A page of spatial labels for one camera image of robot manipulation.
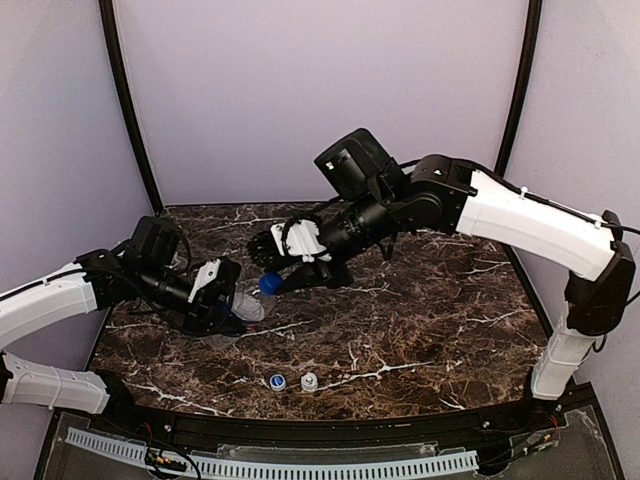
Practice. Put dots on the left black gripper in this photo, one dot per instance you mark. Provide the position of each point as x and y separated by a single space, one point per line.
220 298

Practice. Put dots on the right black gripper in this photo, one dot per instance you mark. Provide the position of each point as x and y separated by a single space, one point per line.
322 267

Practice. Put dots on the blue white Pocari cap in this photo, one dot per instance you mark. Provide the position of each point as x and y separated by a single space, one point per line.
277 382

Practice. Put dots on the white bottle cap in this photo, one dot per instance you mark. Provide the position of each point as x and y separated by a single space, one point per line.
309 382

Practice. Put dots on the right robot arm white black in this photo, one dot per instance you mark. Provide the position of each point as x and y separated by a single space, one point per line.
459 196

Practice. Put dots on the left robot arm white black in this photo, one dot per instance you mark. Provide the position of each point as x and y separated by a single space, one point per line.
139 268

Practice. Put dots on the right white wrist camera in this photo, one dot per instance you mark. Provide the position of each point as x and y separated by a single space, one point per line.
298 241

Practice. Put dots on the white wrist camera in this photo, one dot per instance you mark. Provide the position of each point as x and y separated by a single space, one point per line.
206 274
298 241

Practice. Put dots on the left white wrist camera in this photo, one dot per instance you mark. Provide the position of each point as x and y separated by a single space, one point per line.
206 274

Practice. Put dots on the black front table rail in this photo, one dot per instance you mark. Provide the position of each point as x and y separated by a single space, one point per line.
481 427

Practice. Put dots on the left black frame post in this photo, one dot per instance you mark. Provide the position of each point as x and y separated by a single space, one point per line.
125 99

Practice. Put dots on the black frame post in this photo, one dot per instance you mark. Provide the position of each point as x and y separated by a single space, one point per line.
521 85
125 99

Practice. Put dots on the right black frame post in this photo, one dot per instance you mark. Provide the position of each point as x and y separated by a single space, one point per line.
521 85

